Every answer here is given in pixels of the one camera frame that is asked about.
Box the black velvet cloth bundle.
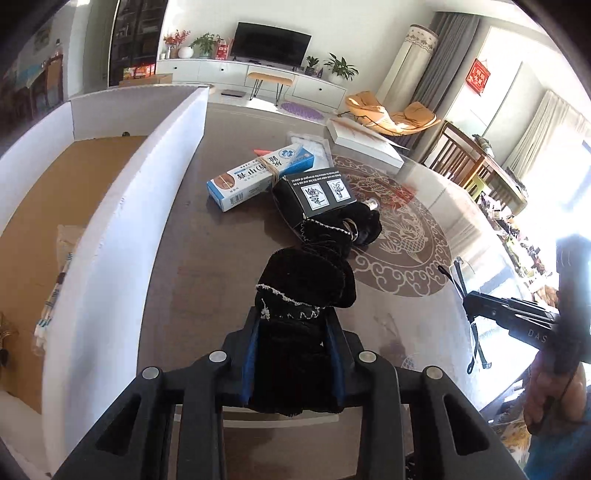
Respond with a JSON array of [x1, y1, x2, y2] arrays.
[[242, 202, 382, 416]]

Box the black printed carton box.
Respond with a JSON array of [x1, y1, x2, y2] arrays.
[[271, 167, 356, 239]]

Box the clear bag with phone case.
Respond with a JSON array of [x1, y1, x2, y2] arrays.
[[287, 132, 335, 170]]

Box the white blue ointment box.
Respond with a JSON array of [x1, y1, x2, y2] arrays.
[[206, 143, 315, 212]]

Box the person's right hand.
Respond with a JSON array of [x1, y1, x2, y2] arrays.
[[523, 350, 587, 436]]

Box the wooden dining chair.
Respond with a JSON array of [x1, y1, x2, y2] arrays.
[[421, 121, 487, 189]]

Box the flat white box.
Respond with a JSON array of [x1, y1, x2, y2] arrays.
[[325, 117, 404, 172]]

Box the large white storage box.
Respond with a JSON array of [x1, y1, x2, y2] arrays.
[[1, 84, 209, 471]]

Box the orange lounge chair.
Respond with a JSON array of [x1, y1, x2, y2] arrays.
[[346, 91, 441, 137]]

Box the grey curtain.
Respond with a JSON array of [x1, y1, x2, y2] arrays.
[[413, 11, 482, 116]]

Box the green potted plant right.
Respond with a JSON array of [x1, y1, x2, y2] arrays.
[[324, 53, 359, 85]]

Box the green potted plant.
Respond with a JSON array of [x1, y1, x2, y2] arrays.
[[324, 53, 359, 85], [190, 33, 221, 59]]

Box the white tv cabinet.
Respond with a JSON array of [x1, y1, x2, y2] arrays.
[[156, 59, 346, 112]]

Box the small potted plant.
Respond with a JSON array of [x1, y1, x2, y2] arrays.
[[304, 55, 320, 76]]

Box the wooden stool black legs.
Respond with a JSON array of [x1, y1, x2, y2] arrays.
[[246, 71, 295, 107]]

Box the black flat television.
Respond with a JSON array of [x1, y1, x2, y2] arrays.
[[230, 22, 311, 67]]

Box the green potted plant left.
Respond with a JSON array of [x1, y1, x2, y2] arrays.
[[190, 33, 221, 59]]

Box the red flowers white vase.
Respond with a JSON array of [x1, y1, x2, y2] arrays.
[[163, 29, 190, 59]]

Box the dark glass display cabinet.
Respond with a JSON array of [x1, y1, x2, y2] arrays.
[[108, 0, 167, 87]]

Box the red wall decoration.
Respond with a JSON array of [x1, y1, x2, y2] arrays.
[[466, 58, 491, 95]]

